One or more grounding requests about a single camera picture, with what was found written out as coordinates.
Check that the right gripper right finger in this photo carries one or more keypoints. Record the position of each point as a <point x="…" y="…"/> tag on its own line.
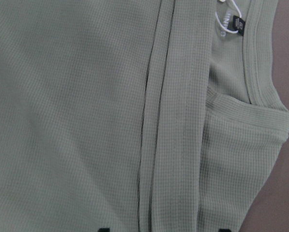
<point x="223" y="230"/>

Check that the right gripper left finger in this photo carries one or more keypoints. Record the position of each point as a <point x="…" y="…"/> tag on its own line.
<point x="104" y="230"/>

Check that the olive green t-shirt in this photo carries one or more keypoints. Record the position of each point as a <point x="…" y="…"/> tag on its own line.
<point x="133" y="115"/>

